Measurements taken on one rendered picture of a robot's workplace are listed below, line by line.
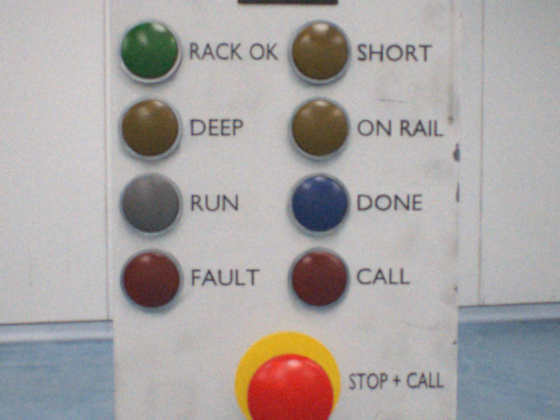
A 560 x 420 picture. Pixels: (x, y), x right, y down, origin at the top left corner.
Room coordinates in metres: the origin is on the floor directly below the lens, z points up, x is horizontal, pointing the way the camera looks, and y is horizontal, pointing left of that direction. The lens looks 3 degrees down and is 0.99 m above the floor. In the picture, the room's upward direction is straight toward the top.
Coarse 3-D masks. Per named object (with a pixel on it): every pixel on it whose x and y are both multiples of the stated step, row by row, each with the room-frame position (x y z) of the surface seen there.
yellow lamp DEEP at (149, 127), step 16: (128, 112) 0.32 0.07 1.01; (144, 112) 0.32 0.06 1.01; (160, 112) 0.32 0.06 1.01; (128, 128) 0.32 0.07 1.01; (144, 128) 0.32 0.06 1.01; (160, 128) 0.32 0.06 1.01; (176, 128) 0.32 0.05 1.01; (128, 144) 0.32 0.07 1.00; (144, 144) 0.32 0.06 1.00; (160, 144) 0.32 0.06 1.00
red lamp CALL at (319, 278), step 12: (312, 252) 0.33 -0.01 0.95; (324, 252) 0.33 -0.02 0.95; (300, 264) 0.33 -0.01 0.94; (312, 264) 0.32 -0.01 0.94; (324, 264) 0.32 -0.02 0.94; (336, 264) 0.33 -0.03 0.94; (300, 276) 0.32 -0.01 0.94; (312, 276) 0.32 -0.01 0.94; (324, 276) 0.32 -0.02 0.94; (336, 276) 0.32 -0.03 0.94; (300, 288) 0.32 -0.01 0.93; (312, 288) 0.32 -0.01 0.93; (324, 288) 0.32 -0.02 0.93; (336, 288) 0.32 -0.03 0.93; (312, 300) 0.32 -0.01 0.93; (324, 300) 0.33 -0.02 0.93; (336, 300) 0.33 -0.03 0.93
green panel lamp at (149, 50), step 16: (128, 32) 0.32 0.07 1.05; (144, 32) 0.32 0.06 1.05; (160, 32) 0.32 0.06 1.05; (128, 48) 0.32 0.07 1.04; (144, 48) 0.32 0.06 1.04; (160, 48) 0.32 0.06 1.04; (176, 48) 0.32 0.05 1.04; (128, 64) 0.32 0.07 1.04; (144, 64) 0.32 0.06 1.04; (160, 64) 0.32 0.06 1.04
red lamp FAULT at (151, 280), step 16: (144, 256) 0.32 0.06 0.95; (160, 256) 0.32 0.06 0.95; (128, 272) 0.32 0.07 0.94; (144, 272) 0.32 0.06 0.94; (160, 272) 0.32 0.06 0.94; (176, 272) 0.32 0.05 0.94; (128, 288) 0.32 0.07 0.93; (144, 288) 0.32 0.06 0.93; (160, 288) 0.32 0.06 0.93; (176, 288) 0.32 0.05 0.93; (144, 304) 0.32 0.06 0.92; (160, 304) 0.32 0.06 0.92
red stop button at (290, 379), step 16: (272, 368) 0.30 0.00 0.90; (288, 368) 0.30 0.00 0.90; (304, 368) 0.30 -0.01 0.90; (320, 368) 0.31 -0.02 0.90; (256, 384) 0.30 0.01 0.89; (272, 384) 0.30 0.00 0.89; (288, 384) 0.30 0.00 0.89; (304, 384) 0.30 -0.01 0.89; (320, 384) 0.30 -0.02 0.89; (256, 400) 0.30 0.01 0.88; (272, 400) 0.30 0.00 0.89; (288, 400) 0.30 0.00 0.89; (304, 400) 0.30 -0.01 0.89; (320, 400) 0.30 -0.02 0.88; (256, 416) 0.30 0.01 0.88; (272, 416) 0.30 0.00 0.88; (288, 416) 0.30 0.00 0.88; (304, 416) 0.30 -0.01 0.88; (320, 416) 0.30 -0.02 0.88
